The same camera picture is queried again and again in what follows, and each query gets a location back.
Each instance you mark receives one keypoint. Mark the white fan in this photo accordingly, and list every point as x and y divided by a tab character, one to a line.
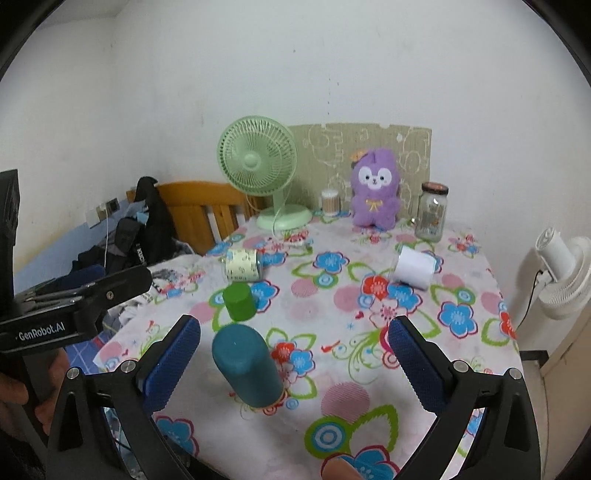
561	277

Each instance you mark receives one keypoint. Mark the blue checked cloth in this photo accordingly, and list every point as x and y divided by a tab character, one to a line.
83	357

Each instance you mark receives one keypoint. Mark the glass jar with dark lid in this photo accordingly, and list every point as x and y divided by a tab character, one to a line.
431	214

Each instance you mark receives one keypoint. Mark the wall socket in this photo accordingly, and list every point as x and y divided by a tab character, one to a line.
102	213

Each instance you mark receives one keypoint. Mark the cotton swab container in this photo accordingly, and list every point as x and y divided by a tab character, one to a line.
330	203

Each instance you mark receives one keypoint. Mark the printed cardboard sheet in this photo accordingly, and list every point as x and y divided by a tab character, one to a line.
323	152

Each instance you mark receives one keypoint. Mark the black bag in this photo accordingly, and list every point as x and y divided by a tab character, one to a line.
152	230

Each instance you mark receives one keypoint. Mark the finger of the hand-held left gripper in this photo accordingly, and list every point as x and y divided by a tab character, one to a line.
121	285

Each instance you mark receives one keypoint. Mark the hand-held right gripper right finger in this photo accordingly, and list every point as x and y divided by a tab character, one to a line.
415	364

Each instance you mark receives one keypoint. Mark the wooden chair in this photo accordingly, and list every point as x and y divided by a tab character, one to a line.
189	207

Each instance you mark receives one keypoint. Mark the person's left hand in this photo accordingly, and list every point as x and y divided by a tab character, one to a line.
16	392

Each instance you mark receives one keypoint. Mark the pale green patterned cup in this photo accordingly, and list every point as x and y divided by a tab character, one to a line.
242	264

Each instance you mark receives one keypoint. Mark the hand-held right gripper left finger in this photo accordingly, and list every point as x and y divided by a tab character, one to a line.
171	364

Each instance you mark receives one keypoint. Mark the teal cup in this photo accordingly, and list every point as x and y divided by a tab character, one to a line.
244	364

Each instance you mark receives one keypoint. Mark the green desk fan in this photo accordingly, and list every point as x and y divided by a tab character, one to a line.
254	159

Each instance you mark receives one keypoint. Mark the tan rounded object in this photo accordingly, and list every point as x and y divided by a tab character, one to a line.
342	468

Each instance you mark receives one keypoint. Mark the white paper roll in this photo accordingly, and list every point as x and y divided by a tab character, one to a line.
413	267

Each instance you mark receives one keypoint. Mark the small green cup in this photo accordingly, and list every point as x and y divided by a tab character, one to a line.
238	302

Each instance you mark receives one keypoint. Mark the purple plush toy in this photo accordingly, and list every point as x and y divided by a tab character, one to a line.
374	189

